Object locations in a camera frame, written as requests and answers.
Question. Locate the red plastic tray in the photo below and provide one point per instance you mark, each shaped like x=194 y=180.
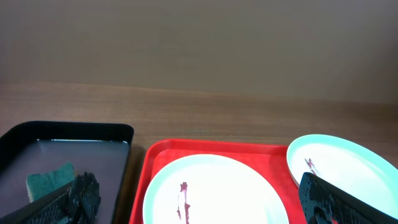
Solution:
x=266 y=159

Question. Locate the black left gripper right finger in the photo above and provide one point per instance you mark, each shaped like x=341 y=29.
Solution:
x=323 y=203

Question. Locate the black water tray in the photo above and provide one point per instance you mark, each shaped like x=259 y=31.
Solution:
x=37 y=147

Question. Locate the pale blue plate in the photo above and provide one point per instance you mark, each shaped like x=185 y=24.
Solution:
x=207 y=189

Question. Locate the pale green plate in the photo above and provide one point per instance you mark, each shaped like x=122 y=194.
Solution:
x=348 y=166

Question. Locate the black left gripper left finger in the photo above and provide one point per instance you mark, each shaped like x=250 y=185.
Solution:
x=76 y=202

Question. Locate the green yellow sponge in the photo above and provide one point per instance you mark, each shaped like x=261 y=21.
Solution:
x=40 y=185

